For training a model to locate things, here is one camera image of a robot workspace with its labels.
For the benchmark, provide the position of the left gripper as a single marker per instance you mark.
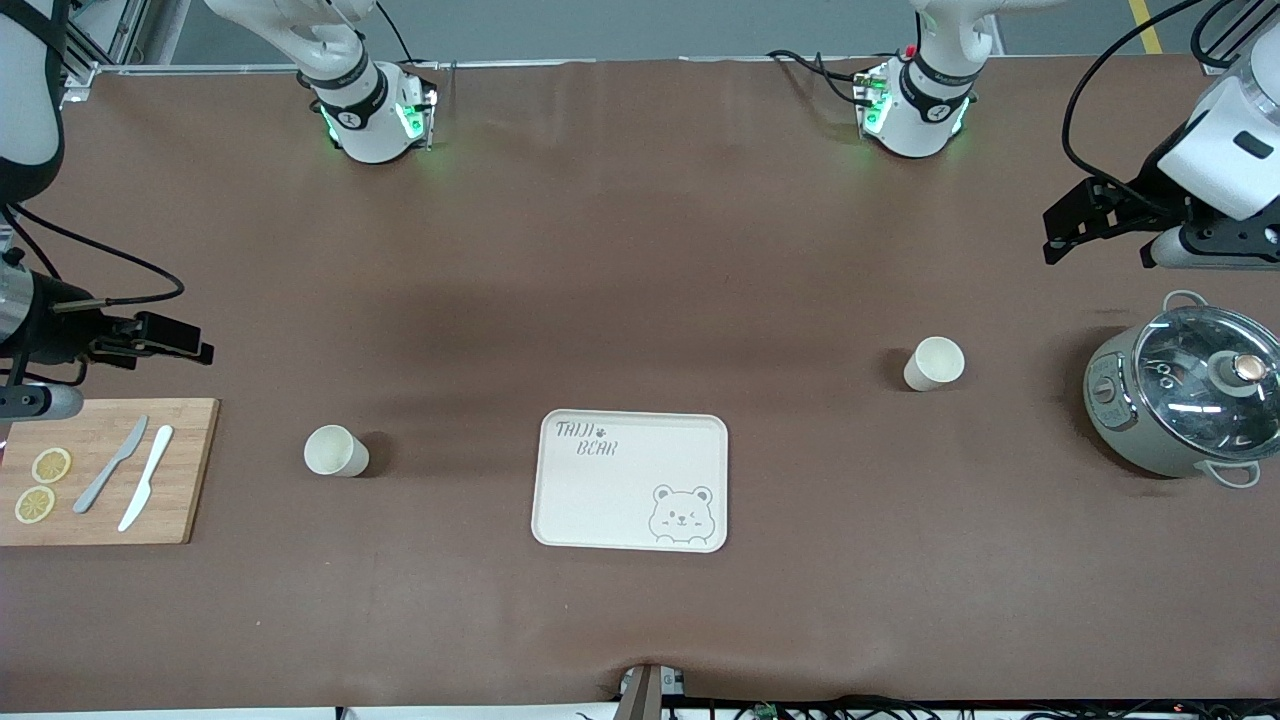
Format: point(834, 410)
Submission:
point(1143, 194)

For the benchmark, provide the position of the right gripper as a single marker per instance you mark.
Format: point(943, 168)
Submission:
point(52, 327)

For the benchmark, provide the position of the white IKEA cup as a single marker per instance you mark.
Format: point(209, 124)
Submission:
point(932, 365)
point(332, 452)

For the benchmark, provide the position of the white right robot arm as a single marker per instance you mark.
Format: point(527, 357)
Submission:
point(360, 120)

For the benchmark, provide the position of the grey plastic knife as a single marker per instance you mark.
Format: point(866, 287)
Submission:
point(108, 468)

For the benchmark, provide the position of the bamboo cutting board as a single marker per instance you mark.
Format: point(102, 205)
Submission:
point(180, 470)

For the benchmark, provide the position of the white plastic knife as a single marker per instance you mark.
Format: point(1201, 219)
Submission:
point(148, 475)

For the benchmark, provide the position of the lemon slice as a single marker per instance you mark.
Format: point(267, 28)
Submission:
point(35, 505)
point(51, 465)

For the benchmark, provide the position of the glass pot lid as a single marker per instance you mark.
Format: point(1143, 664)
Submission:
point(1200, 385)

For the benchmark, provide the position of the green cooking pot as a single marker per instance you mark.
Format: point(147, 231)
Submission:
point(1120, 420)

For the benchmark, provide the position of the brown table mat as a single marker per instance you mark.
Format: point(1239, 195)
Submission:
point(640, 250)

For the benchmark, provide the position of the cream bear print tray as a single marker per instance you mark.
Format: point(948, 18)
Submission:
point(628, 480)

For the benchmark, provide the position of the aluminium frame post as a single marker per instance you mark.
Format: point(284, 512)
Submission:
point(1225, 50)
point(110, 40)

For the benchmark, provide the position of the green lit connector bracket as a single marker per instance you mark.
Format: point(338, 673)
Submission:
point(872, 100)
point(415, 115)

